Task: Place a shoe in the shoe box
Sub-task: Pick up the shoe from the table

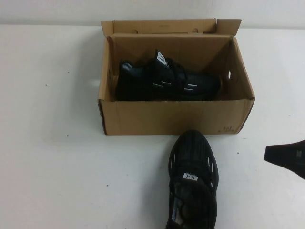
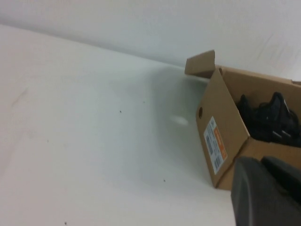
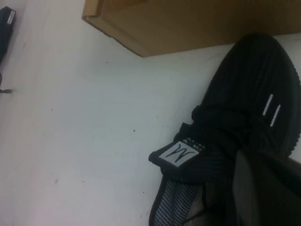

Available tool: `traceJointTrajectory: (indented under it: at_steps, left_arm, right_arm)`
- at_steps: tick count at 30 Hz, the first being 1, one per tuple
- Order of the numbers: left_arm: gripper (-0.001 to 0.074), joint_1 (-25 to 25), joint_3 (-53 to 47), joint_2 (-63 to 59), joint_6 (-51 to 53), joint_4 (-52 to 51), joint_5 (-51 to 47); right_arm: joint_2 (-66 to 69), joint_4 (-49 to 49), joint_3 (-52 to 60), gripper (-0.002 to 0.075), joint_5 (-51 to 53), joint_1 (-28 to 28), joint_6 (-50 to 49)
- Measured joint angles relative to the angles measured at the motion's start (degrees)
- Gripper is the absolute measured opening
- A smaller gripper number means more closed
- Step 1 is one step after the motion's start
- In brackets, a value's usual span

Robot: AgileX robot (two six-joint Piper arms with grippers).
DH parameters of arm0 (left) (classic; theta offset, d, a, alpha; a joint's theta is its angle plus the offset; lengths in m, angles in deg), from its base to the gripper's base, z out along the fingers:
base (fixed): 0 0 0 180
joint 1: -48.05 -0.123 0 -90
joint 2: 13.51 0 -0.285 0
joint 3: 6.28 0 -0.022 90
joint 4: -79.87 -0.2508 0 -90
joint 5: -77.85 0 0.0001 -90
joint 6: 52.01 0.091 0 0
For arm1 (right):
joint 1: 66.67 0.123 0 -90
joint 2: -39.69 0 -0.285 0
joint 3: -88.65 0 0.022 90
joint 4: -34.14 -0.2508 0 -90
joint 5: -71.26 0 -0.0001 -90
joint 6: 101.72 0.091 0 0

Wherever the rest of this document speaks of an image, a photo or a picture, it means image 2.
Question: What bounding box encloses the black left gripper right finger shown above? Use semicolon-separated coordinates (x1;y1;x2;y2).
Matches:
260;155;301;206

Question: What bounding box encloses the brown cardboard shoe box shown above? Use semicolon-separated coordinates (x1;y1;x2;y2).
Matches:
184;49;301;190

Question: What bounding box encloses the black knit sneaker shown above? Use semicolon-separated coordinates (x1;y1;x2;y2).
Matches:
235;91;301;148

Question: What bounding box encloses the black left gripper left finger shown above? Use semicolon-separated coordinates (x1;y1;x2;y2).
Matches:
230;156;301;226

